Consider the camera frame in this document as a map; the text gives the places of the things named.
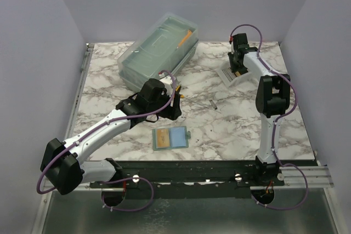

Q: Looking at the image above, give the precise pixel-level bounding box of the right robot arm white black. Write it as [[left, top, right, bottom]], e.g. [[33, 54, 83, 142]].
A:
[[228, 33, 290, 186]]

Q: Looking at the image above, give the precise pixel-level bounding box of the stack of cards in tray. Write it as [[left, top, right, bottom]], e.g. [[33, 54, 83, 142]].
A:
[[219, 68, 237, 82]]

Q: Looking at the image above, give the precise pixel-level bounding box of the green leather card holder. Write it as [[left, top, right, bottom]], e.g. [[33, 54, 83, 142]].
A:
[[152, 126, 191, 151]]

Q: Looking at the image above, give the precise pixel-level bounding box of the black front mounting rail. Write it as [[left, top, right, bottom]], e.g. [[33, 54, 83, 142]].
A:
[[90, 159, 286, 201]]

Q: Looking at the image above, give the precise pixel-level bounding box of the small metal clip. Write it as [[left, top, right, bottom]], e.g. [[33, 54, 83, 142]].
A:
[[210, 100, 218, 110]]

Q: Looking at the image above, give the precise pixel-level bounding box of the yellow black small screwdriver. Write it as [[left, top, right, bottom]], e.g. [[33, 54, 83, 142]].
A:
[[176, 85, 185, 99]]

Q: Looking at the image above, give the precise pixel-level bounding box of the white card tray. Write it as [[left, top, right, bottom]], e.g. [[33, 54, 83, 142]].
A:
[[216, 62, 258, 88]]

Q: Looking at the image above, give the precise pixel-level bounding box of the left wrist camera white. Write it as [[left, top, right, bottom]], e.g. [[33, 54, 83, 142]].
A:
[[158, 72, 173, 88]]

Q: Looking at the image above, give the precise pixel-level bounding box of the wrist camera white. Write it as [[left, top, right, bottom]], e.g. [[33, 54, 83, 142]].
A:
[[158, 72, 173, 88], [229, 36, 237, 54]]

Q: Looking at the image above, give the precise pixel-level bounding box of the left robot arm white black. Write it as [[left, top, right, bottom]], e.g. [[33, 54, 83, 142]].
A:
[[36, 76, 182, 195]]

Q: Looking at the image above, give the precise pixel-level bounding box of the gold card in holder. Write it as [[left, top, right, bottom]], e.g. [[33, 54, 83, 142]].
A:
[[155, 128, 171, 149]]

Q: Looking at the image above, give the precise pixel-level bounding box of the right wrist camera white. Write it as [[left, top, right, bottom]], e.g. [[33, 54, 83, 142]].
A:
[[229, 36, 237, 54]]

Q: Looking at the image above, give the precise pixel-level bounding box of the clear plastic storage box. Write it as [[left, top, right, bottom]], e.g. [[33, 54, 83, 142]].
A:
[[117, 13, 199, 92]]

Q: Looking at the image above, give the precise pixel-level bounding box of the orange tool inside box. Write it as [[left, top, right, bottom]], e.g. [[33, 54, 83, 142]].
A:
[[177, 30, 193, 49]]

